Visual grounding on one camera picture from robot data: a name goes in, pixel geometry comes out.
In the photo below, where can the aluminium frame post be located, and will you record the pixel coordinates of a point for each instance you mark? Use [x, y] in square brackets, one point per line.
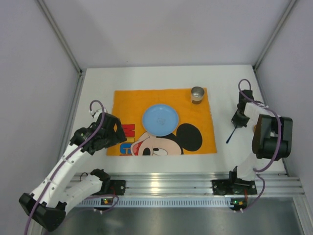
[282, 20]
[59, 35]

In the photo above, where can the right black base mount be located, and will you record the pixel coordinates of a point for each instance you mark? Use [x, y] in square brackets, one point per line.
[237, 187]

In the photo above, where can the right aluminium frame post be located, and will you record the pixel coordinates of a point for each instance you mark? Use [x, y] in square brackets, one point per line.
[282, 20]

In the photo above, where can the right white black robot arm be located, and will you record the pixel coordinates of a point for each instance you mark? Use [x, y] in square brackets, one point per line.
[272, 138]

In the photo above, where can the blue plastic plate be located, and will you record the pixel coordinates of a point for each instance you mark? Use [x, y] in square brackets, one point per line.
[160, 120]

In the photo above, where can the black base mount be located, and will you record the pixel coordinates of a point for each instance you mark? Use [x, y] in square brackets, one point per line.
[117, 187]
[237, 187]

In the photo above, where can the paper cup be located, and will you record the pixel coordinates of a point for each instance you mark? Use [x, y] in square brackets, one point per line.
[197, 94]

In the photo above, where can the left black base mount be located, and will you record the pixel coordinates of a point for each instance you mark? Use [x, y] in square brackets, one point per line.
[117, 187]

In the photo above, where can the orange cartoon mouse placemat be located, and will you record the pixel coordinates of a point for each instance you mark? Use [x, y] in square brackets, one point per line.
[194, 133]

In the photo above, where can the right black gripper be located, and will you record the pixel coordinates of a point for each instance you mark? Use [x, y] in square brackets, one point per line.
[240, 120]

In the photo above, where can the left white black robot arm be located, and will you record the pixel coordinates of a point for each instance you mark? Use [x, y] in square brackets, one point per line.
[50, 202]

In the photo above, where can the left aluminium frame post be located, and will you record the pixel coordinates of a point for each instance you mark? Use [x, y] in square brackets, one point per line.
[59, 35]

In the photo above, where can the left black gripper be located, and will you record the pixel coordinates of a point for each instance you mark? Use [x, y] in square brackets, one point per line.
[113, 129]

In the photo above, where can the blue metallic fork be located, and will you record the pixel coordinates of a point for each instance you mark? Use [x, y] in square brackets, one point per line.
[229, 138]

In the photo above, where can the slotted cable duct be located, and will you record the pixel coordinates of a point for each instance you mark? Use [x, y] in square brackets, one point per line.
[150, 202]

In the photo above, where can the aluminium rail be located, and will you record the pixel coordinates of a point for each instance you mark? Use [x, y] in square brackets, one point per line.
[161, 184]

